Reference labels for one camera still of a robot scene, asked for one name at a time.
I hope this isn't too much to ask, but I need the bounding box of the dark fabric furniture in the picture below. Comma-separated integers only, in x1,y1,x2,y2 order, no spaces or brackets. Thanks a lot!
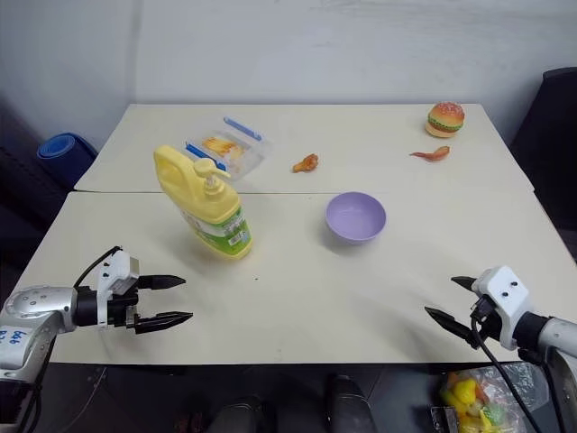
0,97,98,290

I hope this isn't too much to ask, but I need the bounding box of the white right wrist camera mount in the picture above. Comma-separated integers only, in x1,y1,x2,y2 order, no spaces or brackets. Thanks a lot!
470,265,531,351

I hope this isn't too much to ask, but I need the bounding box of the black chair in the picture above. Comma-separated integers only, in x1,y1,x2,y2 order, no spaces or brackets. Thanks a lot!
508,67,577,268

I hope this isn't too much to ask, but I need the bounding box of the toy hamburger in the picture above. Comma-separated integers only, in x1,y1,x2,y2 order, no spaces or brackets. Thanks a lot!
424,101,466,139

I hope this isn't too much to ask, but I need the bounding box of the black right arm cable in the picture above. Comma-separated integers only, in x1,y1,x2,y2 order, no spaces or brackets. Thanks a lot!
470,302,543,433

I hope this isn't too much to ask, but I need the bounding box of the clear container with blue clips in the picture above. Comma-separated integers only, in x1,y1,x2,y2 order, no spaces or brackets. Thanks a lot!
182,115,275,182

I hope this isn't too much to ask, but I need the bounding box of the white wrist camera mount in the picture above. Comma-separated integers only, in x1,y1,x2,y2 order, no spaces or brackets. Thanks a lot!
96,249,140,299
470,265,531,351

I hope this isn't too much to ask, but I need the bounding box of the toy fried chicken drumstick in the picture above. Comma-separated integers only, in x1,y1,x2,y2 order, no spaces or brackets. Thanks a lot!
292,152,320,174

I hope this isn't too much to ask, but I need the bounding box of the blue rolled mat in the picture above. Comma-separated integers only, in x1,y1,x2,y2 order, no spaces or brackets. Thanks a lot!
36,132,98,176

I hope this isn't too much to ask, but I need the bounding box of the purple plastic bowl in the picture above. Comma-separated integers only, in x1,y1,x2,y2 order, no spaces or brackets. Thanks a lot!
325,191,388,246

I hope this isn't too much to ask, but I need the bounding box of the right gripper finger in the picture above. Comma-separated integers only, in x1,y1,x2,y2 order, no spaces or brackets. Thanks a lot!
451,275,477,295
424,306,481,350

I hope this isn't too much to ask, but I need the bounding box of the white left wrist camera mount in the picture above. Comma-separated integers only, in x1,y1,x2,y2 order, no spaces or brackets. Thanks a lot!
96,249,140,299

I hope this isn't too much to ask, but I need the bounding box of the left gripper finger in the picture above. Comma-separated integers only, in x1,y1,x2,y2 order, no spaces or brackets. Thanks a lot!
136,273,188,291
133,310,195,336

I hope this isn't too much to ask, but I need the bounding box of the clear bag of toy food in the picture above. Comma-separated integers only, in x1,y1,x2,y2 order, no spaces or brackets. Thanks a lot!
438,365,550,433

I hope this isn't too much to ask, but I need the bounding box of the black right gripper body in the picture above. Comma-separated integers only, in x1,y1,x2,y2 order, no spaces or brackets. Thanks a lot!
468,295,504,349

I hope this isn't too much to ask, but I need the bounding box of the orange toy shrimp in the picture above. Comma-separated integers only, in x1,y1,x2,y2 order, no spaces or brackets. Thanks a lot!
408,145,452,161

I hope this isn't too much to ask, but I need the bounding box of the yellow detergent bottle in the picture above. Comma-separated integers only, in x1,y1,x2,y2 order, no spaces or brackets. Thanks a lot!
153,144,253,262

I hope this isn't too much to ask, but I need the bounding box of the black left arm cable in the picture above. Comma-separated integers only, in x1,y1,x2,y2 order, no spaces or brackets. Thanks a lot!
73,245,124,290

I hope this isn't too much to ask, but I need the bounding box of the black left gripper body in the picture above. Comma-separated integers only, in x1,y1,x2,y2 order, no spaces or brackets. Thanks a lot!
106,288,141,334

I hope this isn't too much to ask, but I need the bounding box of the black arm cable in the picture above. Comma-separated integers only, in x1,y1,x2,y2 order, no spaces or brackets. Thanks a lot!
73,245,124,290
470,302,543,433

